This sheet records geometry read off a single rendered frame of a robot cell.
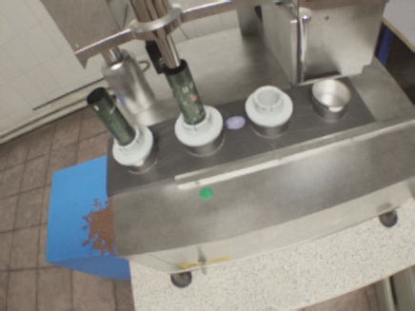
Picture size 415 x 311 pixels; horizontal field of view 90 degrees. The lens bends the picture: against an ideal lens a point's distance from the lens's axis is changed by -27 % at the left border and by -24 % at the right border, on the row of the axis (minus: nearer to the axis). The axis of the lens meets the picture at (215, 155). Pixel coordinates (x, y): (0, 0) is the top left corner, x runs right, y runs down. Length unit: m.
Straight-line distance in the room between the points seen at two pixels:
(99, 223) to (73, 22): 0.76
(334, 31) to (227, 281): 0.56
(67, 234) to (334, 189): 0.95
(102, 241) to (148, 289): 0.34
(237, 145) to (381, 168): 0.24
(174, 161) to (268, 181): 0.15
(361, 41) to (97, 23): 0.42
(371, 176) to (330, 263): 0.29
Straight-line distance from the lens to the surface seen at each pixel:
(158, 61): 0.36
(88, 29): 0.40
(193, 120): 0.38
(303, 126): 0.44
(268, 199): 0.39
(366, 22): 0.47
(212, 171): 0.41
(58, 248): 1.11
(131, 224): 0.43
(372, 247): 0.70
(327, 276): 0.65
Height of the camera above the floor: 1.39
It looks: 57 degrees down
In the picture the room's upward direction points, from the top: 21 degrees counter-clockwise
